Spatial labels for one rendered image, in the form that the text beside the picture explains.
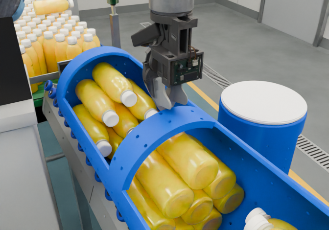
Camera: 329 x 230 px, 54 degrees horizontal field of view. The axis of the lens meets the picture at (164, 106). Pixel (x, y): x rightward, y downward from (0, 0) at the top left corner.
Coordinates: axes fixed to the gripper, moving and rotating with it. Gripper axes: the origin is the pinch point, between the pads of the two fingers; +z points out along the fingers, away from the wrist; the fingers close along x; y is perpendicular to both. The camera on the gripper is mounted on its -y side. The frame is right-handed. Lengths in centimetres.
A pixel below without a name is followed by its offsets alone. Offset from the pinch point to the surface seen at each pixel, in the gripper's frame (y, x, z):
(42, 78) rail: -84, -11, 27
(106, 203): -9.6, -11.7, 31.2
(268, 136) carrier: -3.4, 38.9, 24.7
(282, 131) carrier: -1.5, 42.6, 23.0
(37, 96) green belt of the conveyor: -82, -14, 34
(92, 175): -21.1, -11.5, 31.1
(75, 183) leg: -67, -9, 75
